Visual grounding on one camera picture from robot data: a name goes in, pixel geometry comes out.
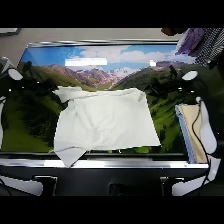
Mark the purple garment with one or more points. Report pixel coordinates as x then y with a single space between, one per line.
194 40

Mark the white T-shirt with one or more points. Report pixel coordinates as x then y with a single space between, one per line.
106 120

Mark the black white checked garment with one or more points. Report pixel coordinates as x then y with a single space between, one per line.
211 45

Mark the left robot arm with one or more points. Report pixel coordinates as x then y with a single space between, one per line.
15 74

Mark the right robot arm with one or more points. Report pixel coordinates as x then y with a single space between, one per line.
206 130

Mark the blue garment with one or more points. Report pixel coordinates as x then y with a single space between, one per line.
184 133

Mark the beige garment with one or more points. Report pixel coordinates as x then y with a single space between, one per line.
195 130

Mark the silver frame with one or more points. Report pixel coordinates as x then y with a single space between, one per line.
133 163

